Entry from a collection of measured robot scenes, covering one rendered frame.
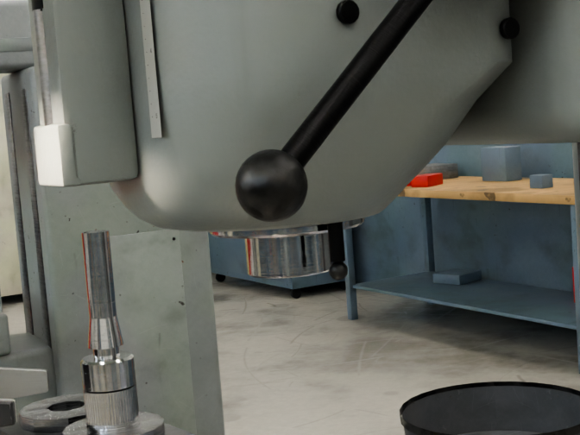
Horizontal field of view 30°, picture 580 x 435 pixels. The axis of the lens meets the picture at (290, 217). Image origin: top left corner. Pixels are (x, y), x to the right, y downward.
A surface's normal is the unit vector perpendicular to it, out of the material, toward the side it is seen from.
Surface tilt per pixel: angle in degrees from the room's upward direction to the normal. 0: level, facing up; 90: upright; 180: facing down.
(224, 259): 90
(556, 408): 86
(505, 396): 86
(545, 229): 90
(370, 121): 117
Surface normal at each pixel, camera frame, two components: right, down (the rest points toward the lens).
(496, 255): -0.86, 0.11
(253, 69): 0.03, 0.09
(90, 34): 0.50, 0.04
